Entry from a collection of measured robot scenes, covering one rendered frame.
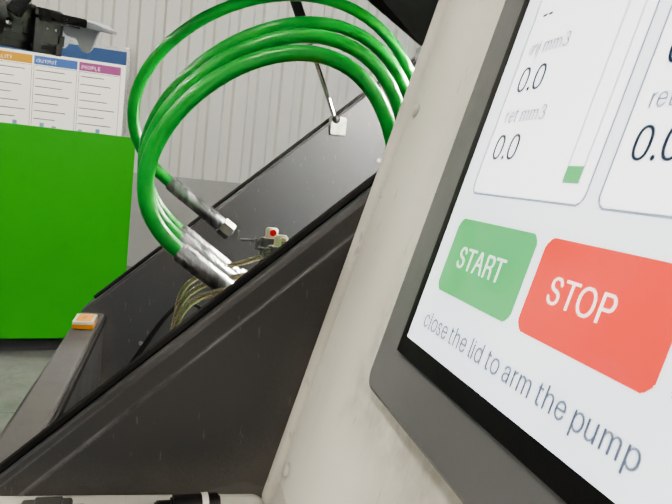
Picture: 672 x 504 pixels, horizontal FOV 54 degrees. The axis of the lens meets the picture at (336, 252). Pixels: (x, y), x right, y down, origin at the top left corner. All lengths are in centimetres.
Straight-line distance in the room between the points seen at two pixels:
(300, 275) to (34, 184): 364
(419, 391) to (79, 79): 706
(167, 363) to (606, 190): 34
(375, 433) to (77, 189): 380
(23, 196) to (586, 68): 391
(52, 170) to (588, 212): 392
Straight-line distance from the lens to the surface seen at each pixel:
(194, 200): 81
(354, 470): 35
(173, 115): 57
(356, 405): 37
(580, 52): 27
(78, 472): 52
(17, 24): 140
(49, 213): 409
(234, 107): 737
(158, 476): 52
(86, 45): 139
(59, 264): 413
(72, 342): 98
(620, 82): 24
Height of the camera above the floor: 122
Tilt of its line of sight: 7 degrees down
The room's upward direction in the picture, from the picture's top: 6 degrees clockwise
